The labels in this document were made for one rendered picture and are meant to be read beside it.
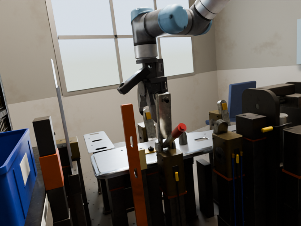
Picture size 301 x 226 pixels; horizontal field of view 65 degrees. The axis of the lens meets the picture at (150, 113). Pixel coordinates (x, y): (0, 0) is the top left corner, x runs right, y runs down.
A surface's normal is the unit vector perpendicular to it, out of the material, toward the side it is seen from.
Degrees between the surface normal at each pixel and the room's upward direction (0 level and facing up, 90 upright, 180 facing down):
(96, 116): 90
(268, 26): 90
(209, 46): 90
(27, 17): 90
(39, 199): 0
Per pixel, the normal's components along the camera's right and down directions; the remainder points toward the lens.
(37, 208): -0.11, -0.98
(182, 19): 0.66, 0.08
